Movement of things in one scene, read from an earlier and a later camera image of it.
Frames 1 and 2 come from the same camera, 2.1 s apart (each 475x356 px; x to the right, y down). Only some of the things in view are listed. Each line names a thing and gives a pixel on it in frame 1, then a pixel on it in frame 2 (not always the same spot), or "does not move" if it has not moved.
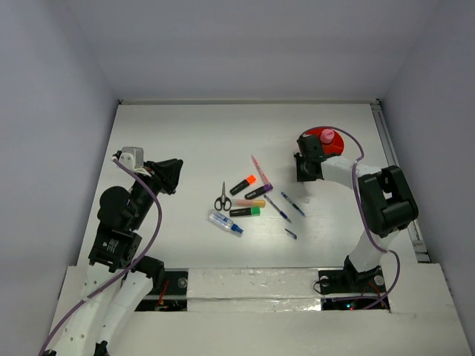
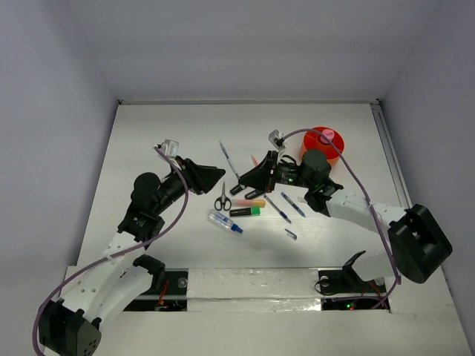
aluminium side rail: (415, 232) does not move
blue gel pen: (294, 205) to (231, 165)
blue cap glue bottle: (223, 221) does not move
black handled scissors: (223, 201) does not move
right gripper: (301, 176) to (260, 176)
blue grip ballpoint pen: (282, 213) does not move
